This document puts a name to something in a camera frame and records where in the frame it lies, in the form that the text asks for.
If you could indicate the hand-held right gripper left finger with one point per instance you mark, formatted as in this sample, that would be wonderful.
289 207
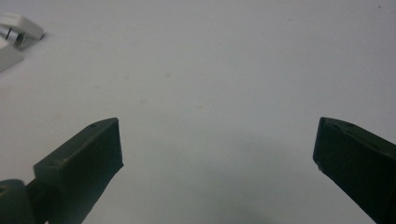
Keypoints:
81 158

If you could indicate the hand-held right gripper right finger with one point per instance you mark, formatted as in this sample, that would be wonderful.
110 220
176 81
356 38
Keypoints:
358 158

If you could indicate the white and silver device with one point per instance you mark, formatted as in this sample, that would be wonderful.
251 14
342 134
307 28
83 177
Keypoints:
15 34

